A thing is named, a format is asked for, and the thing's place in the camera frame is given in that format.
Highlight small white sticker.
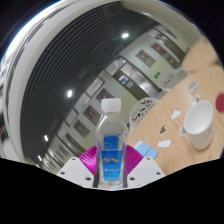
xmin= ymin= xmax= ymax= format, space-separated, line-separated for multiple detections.
xmin=157 ymin=139 xmax=172 ymax=149

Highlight white cloud-shaped sticker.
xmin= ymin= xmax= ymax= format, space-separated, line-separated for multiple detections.
xmin=170 ymin=109 xmax=182 ymax=121

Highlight framed wall portraits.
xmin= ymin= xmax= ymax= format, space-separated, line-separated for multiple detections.
xmin=49 ymin=41 xmax=181 ymax=158

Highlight clear water bottle blue label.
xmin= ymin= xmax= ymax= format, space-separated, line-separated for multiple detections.
xmin=94 ymin=97 xmax=130 ymax=188

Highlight olive green door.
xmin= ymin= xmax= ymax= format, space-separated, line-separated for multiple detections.
xmin=113 ymin=60 xmax=158 ymax=98

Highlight round ceiling lights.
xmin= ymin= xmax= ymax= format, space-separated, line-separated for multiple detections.
xmin=35 ymin=31 xmax=130 ymax=161

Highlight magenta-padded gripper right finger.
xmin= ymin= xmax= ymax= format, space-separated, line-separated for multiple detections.
xmin=123 ymin=145 xmax=166 ymax=189

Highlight black and white sticker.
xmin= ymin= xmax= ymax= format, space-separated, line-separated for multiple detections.
xmin=178 ymin=126 xmax=188 ymax=138

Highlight small dark sticker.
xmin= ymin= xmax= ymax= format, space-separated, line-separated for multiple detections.
xmin=158 ymin=124 xmax=168 ymax=135

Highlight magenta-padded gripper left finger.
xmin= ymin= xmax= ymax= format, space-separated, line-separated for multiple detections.
xmin=56 ymin=145 xmax=99 ymax=188

